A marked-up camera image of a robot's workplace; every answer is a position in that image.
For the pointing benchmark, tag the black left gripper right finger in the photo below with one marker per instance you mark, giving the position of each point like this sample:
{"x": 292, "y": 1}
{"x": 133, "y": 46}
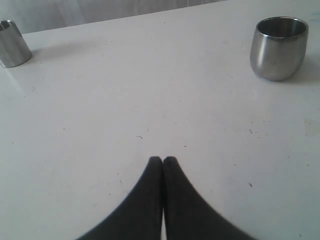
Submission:
{"x": 187, "y": 215}

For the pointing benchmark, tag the straight steel cup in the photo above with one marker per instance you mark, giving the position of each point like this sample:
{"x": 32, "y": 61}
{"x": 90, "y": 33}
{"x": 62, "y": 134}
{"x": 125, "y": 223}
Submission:
{"x": 13, "y": 49}

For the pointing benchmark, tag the white curtain backdrop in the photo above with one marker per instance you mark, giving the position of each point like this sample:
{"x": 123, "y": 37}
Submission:
{"x": 40, "y": 15}

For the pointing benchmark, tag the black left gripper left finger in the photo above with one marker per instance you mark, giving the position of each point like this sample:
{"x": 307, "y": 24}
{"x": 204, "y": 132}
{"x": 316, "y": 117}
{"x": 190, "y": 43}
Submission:
{"x": 140, "y": 215}

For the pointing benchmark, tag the rounded steel cup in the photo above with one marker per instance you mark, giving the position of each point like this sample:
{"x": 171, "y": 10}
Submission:
{"x": 278, "y": 47}

